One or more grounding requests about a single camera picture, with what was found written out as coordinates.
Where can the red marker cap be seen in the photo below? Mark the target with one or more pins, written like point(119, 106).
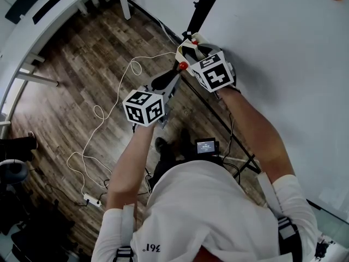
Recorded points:
point(195, 41)

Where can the black whiteboard eraser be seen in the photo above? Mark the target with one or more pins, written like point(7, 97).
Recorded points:
point(188, 48)

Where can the white desk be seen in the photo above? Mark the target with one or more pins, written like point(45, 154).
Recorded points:
point(41, 31)

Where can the white power strip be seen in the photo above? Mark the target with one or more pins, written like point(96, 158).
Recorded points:
point(92, 200)

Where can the person's right black shoe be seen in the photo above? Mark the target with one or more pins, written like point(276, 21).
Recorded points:
point(185, 138)

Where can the person's left forearm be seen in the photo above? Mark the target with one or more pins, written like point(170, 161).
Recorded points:
point(128, 168)

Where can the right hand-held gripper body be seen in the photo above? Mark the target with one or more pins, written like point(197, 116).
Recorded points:
point(215, 74)

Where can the white t-shirt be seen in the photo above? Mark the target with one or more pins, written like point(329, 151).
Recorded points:
point(207, 214)

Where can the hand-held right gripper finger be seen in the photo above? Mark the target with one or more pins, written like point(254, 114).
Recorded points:
point(198, 54)

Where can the red round magnet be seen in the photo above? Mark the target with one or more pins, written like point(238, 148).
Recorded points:
point(183, 65)

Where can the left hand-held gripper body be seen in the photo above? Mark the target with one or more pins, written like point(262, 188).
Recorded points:
point(143, 108)

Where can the person's left black shoe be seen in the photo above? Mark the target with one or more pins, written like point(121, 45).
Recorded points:
point(161, 144)

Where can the black office chair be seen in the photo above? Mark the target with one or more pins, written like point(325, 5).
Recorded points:
point(13, 171)

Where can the black desk pad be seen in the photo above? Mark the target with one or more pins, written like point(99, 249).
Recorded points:
point(30, 1)

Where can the small black screen device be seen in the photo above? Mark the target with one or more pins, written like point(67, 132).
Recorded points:
point(207, 146)

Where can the large whiteboard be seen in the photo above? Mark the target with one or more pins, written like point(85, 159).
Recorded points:
point(286, 78)

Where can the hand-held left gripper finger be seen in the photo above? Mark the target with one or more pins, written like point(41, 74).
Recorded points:
point(162, 81)

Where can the black flat bar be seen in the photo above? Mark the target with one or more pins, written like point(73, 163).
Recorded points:
point(54, 4)

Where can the cream whiteboard box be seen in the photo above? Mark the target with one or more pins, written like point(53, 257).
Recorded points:
point(180, 54)

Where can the black stand pole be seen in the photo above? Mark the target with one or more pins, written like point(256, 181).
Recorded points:
point(203, 7)

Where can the person's black shoe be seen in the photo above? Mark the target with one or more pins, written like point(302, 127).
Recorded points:
point(161, 144)
point(185, 138)

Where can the person's black trousers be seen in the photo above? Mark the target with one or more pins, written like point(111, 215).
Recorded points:
point(166, 168)

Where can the person's right forearm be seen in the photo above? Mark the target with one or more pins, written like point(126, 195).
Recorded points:
point(259, 135)

